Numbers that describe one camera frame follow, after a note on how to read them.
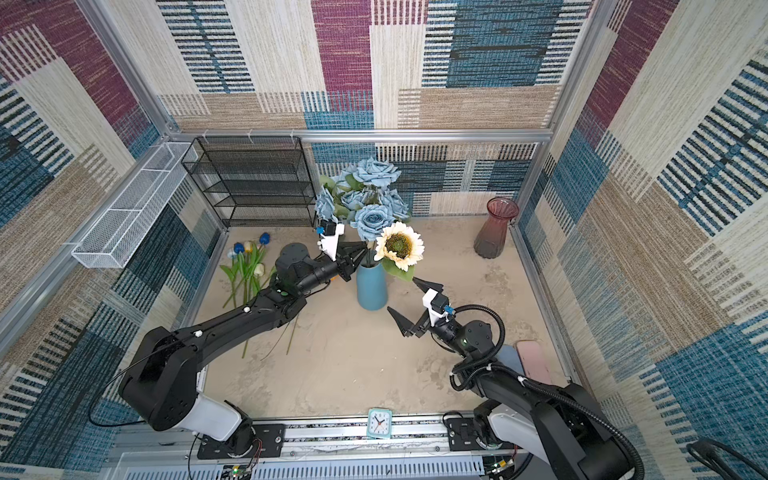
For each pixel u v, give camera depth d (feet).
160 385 1.41
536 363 2.83
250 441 2.33
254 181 3.63
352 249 2.33
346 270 2.28
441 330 2.20
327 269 2.28
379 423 2.44
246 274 3.42
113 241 2.33
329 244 2.21
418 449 2.40
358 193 2.17
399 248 1.99
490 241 3.45
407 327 2.16
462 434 2.41
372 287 2.78
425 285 2.45
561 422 1.39
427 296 2.03
